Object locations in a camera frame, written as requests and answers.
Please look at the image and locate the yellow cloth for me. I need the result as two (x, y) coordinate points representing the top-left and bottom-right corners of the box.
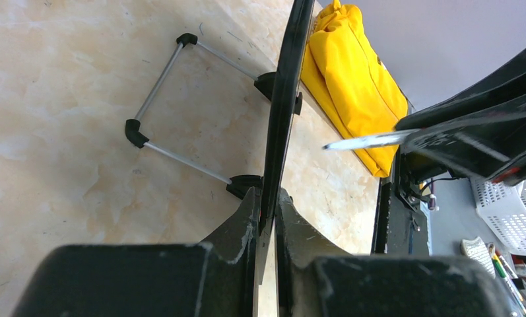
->
(300, 0), (409, 179)

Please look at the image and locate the small black-framed whiteboard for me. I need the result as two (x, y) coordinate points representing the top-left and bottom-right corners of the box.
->
(124, 0), (316, 317)

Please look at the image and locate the white remote keypad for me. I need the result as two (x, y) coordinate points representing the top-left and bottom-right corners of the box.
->
(459, 236), (496, 278)

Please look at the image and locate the white plastic basket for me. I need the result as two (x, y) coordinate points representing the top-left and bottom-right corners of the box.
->
(471, 179), (526, 256)

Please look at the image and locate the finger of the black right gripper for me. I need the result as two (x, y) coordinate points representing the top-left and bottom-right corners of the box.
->
(402, 99), (526, 186)
(395, 48), (526, 131)

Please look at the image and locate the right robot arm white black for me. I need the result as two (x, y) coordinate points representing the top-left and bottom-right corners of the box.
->
(395, 48), (526, 186)

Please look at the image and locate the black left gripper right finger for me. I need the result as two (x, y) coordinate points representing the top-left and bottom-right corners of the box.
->
(275, 190), (513, 316)

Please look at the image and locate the green pen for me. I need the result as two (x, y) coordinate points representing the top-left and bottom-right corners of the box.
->
(491, 253), (526, 316)

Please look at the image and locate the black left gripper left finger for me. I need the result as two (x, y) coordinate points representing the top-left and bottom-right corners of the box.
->
(13, 188), (261, 316)

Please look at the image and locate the white marker pen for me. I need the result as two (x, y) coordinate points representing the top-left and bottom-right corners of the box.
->
(322, 129), (419, 151)

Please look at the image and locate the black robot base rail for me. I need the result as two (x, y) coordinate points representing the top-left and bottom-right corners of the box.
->
(371, 152), (430, 256)

